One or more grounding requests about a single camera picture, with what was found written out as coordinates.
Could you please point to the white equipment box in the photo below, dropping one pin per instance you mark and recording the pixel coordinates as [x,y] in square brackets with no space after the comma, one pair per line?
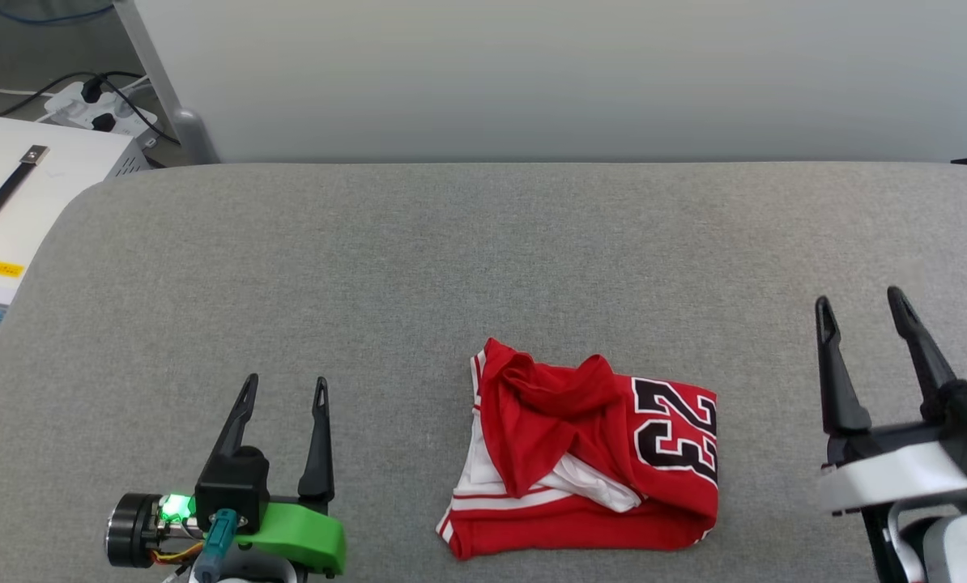
[38,202]

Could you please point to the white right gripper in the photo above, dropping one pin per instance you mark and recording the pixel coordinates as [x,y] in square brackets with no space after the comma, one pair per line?
[896,474]

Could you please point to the white power strip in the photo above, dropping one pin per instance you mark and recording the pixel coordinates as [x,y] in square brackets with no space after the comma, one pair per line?
[103,113]

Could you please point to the grey metal partition post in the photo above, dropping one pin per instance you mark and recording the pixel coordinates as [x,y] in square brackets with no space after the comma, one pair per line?
[159,81]

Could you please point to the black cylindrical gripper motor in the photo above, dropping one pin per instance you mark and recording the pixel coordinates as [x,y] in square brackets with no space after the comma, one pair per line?
[135,530]

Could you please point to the yellow warning label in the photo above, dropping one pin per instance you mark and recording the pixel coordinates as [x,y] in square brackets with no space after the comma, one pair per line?
[2,269]

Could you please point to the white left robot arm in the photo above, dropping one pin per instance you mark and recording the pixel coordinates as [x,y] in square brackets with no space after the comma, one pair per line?
[249,571]

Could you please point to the red and white basketball jersey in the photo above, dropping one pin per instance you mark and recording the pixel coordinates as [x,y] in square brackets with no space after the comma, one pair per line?
[581,461]

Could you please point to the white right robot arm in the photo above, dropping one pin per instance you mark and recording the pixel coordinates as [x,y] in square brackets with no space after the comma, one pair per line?
[957,546]

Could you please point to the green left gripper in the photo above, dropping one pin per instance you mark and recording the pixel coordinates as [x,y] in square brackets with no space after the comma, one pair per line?
[301,534]

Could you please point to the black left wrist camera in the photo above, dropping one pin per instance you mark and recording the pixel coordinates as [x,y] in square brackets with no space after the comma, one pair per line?
[232,490]

